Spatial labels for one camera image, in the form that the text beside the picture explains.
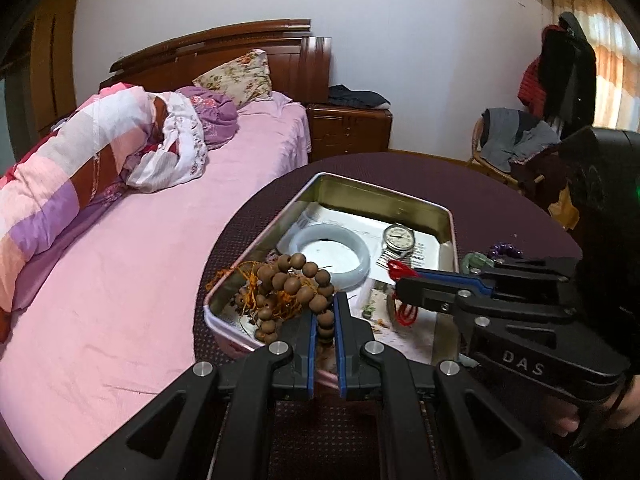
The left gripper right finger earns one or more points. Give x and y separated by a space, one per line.
434 422

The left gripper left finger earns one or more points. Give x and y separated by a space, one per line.
211 422

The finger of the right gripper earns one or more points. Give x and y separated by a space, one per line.
461 281

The green jade bangle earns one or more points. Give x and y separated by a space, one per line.
475 260

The red knotted cord charm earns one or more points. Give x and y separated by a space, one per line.
405 292

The silver wristwatch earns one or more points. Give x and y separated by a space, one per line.
398 243

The white jade bangle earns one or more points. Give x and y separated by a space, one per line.
343 253

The right hand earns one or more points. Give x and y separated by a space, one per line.
617 412

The printed paper sheet in tin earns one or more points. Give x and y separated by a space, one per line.
372 300

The pink rectangular tin box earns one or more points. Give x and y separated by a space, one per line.
432 223

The bed with pink sheet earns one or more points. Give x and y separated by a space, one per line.
112 325

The dark maroon garment on chair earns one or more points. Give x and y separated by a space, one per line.
542 177

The grey clothes on chair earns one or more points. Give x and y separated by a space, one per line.
510 135

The wooden nightstand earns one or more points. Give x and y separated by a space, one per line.
337 130

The dark folded clothes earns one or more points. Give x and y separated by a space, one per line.
340 95

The red hanging jacket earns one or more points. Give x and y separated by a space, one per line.
531 94

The dark wooden headboard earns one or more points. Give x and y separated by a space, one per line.
299 62

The hanging dark coats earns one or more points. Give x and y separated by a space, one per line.
567 72

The purple garment on bed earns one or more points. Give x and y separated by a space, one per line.
217 113

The floral pillow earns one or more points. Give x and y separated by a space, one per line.
244 79

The patterned orange curtain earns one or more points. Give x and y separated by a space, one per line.
617 66

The pink patchwork quilt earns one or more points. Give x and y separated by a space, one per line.
148 141

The wooden wardrobe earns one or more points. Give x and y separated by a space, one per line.
37 81

